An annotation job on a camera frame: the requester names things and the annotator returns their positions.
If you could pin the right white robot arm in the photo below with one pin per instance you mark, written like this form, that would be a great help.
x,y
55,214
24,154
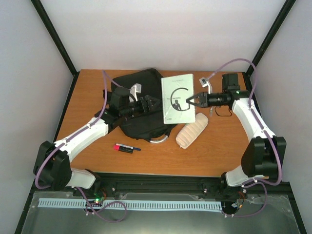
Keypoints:
x,y
263,157

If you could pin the black frame post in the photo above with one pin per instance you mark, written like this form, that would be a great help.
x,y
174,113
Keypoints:
x,y
277,23
38,6

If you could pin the beige fabric pencil case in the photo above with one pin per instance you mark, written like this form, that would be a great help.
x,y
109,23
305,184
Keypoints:
x,y
190,132

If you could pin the grey booklet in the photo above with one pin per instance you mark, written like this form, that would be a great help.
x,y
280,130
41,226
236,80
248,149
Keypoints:
x,y
175,90

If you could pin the right black frame post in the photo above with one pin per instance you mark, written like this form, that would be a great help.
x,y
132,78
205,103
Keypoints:
x,y
277,23

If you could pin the blue cap pen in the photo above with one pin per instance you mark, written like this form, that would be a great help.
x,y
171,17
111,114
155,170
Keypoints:
x,y
130,147

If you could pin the light blue cable duct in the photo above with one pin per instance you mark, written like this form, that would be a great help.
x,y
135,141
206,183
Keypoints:
x,y
132,205

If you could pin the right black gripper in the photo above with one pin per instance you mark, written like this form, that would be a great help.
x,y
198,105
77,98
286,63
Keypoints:
x,y
204,99

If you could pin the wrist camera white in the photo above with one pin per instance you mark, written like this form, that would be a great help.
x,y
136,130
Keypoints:
x,y
205,83
134,91

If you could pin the pink cap black highlighter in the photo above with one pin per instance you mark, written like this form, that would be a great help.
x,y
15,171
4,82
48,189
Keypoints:
x,y
123,149

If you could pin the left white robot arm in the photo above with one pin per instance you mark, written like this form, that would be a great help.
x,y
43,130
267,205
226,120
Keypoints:
x,y
53,164

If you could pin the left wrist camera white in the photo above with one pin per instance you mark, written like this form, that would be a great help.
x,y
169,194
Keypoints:
x,y
134,91

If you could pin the black aluminium rail base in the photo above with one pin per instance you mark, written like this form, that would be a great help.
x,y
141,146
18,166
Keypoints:
x,y
115,185

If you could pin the left black frame post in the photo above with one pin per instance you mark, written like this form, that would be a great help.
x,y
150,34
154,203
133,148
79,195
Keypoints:
x,y
38,6

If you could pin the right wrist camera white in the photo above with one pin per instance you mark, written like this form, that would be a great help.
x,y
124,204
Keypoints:
x,y
205,83

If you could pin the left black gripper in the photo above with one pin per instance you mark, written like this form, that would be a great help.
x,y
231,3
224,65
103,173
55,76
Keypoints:
x,y
145,110

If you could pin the black student bag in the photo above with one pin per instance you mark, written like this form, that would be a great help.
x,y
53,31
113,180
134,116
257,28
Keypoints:
x,y
148,126

